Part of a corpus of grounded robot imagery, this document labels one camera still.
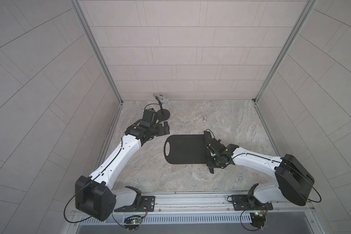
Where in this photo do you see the black cutting board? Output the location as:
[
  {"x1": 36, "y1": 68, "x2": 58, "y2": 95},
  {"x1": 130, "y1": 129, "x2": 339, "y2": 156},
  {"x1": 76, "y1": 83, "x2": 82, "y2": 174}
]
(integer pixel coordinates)
[{"x1": 163, "y1": 135, "x2": 208, "y2": 165}]

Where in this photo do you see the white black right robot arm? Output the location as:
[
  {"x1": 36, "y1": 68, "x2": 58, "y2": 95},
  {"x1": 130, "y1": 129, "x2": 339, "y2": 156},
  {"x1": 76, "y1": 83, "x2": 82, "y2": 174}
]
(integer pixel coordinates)
[{"x1": 206, "y1": 138, "x2": 315, "y2": 208}]

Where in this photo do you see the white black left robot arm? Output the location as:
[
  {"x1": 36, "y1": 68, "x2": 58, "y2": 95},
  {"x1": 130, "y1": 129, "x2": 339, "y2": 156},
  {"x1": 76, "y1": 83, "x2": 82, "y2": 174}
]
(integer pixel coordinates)
[{"x1": 67, "y1": 120, "x2": 170, "y2": 221}]

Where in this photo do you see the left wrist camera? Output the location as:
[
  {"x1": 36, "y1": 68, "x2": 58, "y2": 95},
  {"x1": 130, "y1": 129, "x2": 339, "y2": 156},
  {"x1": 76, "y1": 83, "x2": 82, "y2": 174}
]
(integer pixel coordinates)
[{"x1": 142, "y1": 108, "x2": 159, "y2": 124}]

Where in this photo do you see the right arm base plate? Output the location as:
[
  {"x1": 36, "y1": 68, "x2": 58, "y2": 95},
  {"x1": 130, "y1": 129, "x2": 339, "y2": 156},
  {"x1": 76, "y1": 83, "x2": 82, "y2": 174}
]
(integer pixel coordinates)
[{"x1": 227, "y1": 195, "x2": 273, "y2": 211}]

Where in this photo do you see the aluminium rail frame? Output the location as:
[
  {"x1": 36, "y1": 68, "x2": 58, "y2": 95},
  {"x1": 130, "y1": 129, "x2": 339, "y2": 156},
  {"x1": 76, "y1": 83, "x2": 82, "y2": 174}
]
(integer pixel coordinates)
[{"x1": 71, "y1": 191, "x2": 315, "y2": 217}]

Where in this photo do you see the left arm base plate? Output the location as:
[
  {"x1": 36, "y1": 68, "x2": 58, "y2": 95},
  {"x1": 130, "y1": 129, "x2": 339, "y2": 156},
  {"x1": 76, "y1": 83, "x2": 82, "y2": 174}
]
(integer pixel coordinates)
[{"x1": 114, "y1": 196, "x2": 156, "y2": 213}]

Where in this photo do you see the right circuit board with wires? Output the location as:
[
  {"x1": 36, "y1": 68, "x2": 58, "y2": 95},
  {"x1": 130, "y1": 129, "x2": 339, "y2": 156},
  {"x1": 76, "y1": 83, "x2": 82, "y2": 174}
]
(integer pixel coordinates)
[{"x1": 239, "y1": 204, "x2": 269, "y2": 232}]

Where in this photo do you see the circuit board with wires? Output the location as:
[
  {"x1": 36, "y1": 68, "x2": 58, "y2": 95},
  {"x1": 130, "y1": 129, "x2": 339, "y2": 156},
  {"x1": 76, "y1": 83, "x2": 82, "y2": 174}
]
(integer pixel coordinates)
[
  {"x1": 239, "y1": 204, "x2": 269, "y2": 232},
  {"x1": 111, "y1": 203, "x2": 148, "y2": 232}
]

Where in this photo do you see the left circuit board with wires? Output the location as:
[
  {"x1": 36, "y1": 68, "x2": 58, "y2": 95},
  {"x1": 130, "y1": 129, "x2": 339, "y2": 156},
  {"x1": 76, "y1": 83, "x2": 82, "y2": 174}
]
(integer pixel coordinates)
[{"x1": 111, "y1": 203, "x2": 148, "y2": 232}]

